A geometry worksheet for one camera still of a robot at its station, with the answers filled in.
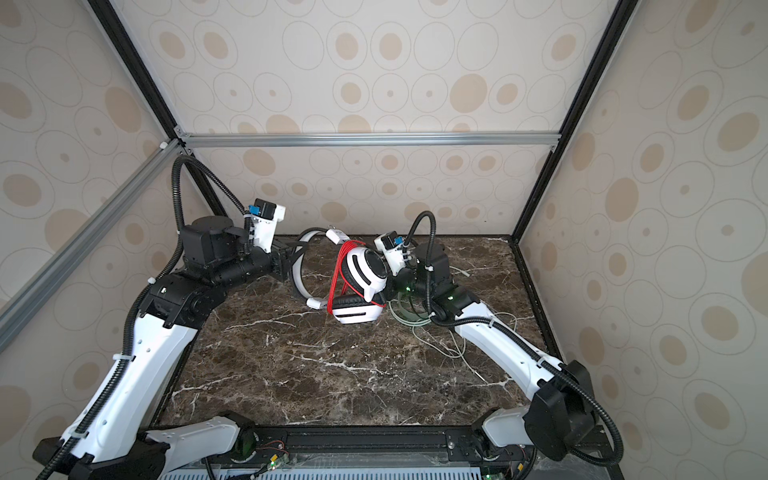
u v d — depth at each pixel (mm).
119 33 702
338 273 556
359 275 522
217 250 454
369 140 900
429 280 558
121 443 380
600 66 760
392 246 623
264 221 523
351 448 750
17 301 520
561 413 404
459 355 883
